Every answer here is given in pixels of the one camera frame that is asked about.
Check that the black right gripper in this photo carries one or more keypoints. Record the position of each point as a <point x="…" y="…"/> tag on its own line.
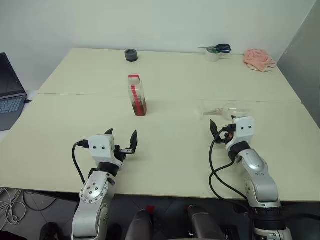
<point x="222" y="137"/>

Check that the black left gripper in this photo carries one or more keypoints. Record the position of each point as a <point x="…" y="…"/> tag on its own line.
<point x="122" y="153"/>

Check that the clear drinking glass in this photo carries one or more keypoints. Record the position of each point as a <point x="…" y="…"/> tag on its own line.
<point x="232" y="110"/>

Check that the clear bottle with red contents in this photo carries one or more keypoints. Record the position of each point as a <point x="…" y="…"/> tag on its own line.
<point x="138" y="100"/>

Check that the red and white bottle cap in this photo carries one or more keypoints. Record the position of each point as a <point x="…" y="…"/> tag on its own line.
<point x="134" y="78"/>

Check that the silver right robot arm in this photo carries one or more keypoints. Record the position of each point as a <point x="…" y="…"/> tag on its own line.
<point x="260" y="180"/>

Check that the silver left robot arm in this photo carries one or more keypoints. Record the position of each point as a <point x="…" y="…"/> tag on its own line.
<point x="92" y="192"/>

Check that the white tape roll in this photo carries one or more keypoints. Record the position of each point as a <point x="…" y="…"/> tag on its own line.
<point x="212" y="56"/>

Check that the pink cloth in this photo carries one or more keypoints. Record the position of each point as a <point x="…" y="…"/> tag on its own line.
<point x="258" y="60"/>

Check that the small red object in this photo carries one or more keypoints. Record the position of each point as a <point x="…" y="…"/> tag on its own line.
<point x="150" y="209"/>

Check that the black laptop power plug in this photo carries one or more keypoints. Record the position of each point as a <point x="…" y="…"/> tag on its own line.
<point x="28" y="101"/>

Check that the grey partition panel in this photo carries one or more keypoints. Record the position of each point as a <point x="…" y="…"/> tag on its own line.
<point x="302" y="55"/>

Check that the dark grey laptop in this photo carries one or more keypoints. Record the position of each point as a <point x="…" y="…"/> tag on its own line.
<point x="10" y="100"/>

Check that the black shoe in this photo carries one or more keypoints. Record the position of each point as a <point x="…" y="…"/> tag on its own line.
<point x="50" y="231"/>

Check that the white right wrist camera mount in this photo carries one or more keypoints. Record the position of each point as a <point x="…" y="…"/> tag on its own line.
<point x="243" y="130"/>

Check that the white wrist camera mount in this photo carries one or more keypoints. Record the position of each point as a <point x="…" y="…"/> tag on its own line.
<point x="100" y="147"/>
<point x="243" y="130"/>

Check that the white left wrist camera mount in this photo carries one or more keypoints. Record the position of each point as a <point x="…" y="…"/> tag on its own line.
<point x="100" y="147"/>

